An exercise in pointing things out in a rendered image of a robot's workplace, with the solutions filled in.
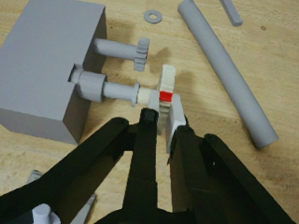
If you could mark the grey rectangular box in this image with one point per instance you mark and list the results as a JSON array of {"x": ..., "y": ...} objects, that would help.
[{"x": 44, "y": 64}]

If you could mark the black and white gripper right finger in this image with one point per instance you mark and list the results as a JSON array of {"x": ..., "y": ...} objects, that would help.
[{"x": 205, "y": 188}]

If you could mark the grey flat washer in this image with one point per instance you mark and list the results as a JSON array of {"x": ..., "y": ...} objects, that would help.
[{"x": 152, "y": 12}]

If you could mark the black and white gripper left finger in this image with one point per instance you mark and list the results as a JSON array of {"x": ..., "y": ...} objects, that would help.
[{"x": 58, "y": 195}]

